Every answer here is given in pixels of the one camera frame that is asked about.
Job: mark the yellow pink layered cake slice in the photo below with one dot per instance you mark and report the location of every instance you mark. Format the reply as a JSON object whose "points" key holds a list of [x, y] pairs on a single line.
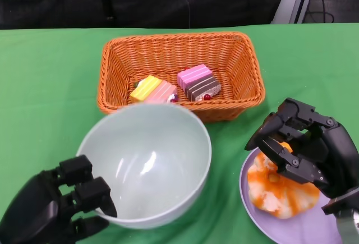
{"points": [[148, 89]]}

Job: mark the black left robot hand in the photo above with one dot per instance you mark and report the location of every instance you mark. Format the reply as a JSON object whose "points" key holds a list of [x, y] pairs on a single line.
{"points": [[31, 210]]}

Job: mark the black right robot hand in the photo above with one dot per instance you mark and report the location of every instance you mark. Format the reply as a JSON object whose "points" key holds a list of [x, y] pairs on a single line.
{"points": [[336, 157]]}

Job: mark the orange wicker basket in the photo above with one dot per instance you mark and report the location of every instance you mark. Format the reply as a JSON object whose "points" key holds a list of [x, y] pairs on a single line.
{"points": [[168, 50]]}

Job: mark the white round plate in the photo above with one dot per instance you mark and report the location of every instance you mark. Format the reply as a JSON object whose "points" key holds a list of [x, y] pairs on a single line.
{"points": [[294, 230]]}

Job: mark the black backdrop curtain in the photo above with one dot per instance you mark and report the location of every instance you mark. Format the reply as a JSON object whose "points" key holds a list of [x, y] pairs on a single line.
{"points": [[56, 0]]}

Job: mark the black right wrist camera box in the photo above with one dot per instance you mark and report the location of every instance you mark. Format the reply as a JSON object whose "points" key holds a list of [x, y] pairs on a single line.
{"points": [[342, 202]]}

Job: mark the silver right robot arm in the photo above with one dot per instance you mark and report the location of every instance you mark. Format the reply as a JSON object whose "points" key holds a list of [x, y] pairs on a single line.
{"points": [[347, 227]]}

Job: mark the grey green bowl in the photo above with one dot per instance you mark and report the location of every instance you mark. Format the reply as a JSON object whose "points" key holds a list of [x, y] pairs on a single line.
{"points": [[146, 157]]}

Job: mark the brown pink layered cake slice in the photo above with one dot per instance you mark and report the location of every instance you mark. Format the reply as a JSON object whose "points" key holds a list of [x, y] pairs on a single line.
{"points": [[196, 81]]}

